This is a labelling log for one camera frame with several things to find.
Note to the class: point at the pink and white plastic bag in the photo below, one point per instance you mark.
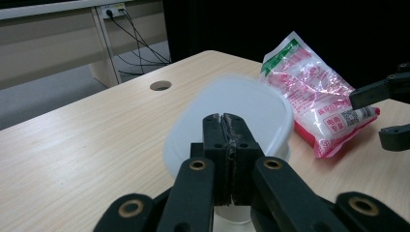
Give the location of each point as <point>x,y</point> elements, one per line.
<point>309,83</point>

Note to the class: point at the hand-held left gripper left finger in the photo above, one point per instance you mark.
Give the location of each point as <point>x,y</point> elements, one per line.
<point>222,174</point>

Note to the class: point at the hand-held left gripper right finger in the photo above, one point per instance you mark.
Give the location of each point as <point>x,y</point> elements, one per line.
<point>243,151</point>

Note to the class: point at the white power strip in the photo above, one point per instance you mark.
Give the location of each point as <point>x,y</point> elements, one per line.
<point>114,7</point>

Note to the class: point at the clear jar with grey lid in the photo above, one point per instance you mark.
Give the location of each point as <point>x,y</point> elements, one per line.
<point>245,100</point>

